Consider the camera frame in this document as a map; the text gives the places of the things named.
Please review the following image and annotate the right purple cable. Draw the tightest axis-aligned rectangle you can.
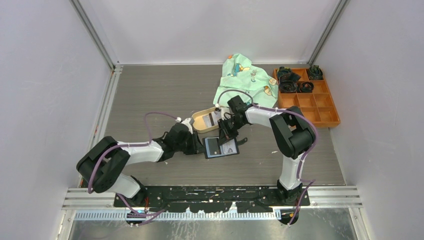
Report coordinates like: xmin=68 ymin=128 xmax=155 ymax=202
xmin=216 ymin=89 xmax=320 ymax=227

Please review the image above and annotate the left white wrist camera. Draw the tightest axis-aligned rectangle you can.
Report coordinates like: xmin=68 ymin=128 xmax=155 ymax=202
xmin=175 ymin=117 xmax=194 ymax=134

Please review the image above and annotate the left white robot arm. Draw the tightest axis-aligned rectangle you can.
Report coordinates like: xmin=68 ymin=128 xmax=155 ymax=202
xmin=76 ymin=123 xmax=205 ymax=207

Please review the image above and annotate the black card holder wallet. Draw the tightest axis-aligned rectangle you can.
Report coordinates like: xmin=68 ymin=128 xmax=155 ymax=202
xmin=202 ymin=136 xmax=248 ymax=159

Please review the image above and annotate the black gold VIP card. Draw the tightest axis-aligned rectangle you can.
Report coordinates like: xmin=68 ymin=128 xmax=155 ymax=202
xmin=207 ymin=138 xmax=221 ymax=156

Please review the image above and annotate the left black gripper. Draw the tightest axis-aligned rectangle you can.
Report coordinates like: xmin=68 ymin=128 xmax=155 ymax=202
xmin=174 ymin=130 xmax=206 ymax=155

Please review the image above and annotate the black coiled strap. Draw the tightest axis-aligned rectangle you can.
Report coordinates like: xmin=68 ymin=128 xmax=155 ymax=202
xmin=276 ymin=66 xmax=302 ymax=83
xmin=297 ymin=81 xmax=315 ymax=94
xmin=306 ymin=64 xmax=324 ymax=81
xmin=278 ymin=80 xmax=299 ymax=94

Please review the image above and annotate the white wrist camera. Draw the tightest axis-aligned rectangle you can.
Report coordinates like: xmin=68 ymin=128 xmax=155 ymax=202
xmin=214 ymin=103 xmax=232 ymax=120
xmin=175 ymin=117 xmax=194 ymax=134

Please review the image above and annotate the purple cable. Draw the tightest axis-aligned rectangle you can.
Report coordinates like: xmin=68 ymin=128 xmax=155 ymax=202
xmin=216 ymin=89 xmax=320 ymax=227
xmin=87 ymin=111 xmax=181 ymax=227

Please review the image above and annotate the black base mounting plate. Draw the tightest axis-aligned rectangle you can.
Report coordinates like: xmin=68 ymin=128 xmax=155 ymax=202
xmin=113 ymin=185 xmax=310 ymax=213

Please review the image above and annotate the beige oval tray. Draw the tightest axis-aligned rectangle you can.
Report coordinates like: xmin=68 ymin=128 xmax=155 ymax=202
xmin=191 ymin=107 xmax=219 ymax=134

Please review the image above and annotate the green cartoon print cloth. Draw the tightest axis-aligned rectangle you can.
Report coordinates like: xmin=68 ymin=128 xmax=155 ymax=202
xmin=213 ymin=53 xmax=278 ymax=108

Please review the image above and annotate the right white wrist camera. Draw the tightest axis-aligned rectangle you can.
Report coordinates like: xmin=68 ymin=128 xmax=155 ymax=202
xmin=214 ymin=103 xmax=232 ymax=120

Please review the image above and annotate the orange compartment tray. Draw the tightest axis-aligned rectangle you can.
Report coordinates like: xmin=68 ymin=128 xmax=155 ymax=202
xmin=277 ymin=67 xmax=341 ymax=128

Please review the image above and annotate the silver VIP card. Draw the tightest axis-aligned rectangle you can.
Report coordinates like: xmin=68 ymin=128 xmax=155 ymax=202
xmin=202 ymin=112 xmax=221 ymax=128

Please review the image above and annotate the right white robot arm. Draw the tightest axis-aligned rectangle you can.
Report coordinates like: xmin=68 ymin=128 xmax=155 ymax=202
xmin=215 ymin=95 xmax=317 ymax=206

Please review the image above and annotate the aluminium cable duct rail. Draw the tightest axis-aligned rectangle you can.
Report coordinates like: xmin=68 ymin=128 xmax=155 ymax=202
xmin=74 ymin=209 xmax=281 ymax=221

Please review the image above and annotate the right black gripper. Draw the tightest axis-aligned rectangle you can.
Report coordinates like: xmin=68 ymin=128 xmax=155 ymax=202
xmin=217 ymin=116 xmax=246 ymax=146

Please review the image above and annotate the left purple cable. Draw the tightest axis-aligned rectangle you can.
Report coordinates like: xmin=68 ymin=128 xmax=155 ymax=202
xmin=87 ymin=111 xmax=181 ymax=227

